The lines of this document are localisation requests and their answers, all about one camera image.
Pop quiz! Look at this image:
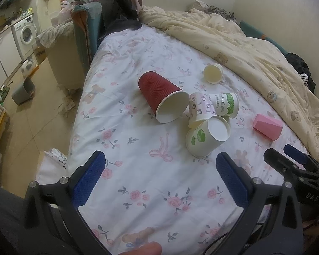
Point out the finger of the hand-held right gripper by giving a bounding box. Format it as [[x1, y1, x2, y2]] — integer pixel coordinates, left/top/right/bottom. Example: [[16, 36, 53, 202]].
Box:
[[283, 144, 319, 177], [264, 148, 309, 189]]

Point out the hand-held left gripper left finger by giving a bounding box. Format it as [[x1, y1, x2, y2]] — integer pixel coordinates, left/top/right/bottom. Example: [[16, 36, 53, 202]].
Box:
[[24, 151, 109, 255]]

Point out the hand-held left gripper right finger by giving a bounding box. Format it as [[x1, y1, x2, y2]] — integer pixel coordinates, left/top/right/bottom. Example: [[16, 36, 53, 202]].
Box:
[[215, 152, 304, 255]]

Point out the white cup with green tree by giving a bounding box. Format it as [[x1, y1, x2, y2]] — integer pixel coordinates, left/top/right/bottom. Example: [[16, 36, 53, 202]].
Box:
[[185, 115, 231, 158]]

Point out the white cup with green label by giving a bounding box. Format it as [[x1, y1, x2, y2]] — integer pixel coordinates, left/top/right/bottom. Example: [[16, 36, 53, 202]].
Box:
[[211, 92, 240, 119]]

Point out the pink patterned paper cup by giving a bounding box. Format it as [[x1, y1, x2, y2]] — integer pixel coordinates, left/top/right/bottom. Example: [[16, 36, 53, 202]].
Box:
[[188, 92, 217, 128]]

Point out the small cream paper cup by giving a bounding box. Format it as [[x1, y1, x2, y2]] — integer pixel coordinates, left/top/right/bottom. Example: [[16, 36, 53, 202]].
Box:
[[203, 63, 224, 84]]

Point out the red ribbed paper cup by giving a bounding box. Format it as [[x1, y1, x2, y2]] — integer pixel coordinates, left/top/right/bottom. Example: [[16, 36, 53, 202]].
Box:
[[138, 71, 190, 124]]

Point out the pink block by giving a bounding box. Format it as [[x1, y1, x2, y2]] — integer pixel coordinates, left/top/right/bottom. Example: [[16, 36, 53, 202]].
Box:
[[252, 113, 283, 141]]

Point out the white power strip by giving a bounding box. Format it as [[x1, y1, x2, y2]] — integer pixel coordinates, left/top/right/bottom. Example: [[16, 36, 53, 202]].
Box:
[[62, 96, 75, 110]]

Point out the black clothing heap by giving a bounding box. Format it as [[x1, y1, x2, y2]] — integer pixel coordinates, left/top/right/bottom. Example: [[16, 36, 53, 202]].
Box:
[[285, 52, 317, 94]]

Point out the grey waste bin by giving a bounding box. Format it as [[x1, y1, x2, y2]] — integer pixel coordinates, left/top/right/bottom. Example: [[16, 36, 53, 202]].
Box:
[[11, 76, 36, 104]]

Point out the cream bear print quilt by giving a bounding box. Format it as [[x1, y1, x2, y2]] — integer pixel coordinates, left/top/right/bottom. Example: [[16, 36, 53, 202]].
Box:
[[140, 5, 319, 164]]

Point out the cream covered furniture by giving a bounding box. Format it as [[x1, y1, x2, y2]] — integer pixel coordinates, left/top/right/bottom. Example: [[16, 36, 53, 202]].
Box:
[[38, 21, 86, 92]]

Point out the black and white plush toy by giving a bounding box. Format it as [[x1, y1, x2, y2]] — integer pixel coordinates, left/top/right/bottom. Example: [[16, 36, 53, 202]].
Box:
[[21, 58, 38, 75]]

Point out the cardboard box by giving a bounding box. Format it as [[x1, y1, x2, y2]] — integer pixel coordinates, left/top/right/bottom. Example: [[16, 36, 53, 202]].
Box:
[[33, 46, 47, 62]]

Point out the teal padded headboard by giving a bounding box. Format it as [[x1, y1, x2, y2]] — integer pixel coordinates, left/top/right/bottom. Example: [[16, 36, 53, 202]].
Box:
[[71, 2, 105, 67]]

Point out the white kitchen cabinet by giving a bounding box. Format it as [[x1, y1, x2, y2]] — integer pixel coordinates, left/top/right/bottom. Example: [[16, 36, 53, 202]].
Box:
[[0, 27, 23, 87]]

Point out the white washing machine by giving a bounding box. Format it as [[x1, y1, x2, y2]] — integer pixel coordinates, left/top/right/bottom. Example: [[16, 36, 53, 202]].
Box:
[[12, 14, 41, 59]]

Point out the patterned pillow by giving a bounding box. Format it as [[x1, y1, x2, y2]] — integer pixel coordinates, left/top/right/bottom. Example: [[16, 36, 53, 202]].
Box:
[[186, 1, 238, 22]]

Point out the dark clothing pile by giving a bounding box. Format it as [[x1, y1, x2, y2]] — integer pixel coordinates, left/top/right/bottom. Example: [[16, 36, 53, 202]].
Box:
[[94, 0, 144, 43]]

